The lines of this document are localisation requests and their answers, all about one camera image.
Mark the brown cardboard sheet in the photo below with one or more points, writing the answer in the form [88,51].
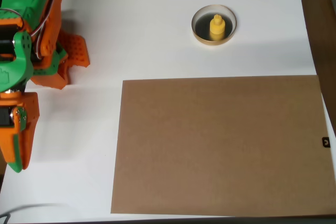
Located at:
[218,145]

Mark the small yellow plastic piece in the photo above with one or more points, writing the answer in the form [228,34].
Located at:
[217,28]

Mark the round dish with gold rim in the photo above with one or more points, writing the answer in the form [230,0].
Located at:
[215,42]

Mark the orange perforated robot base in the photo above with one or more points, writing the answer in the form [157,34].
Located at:
[77,51]

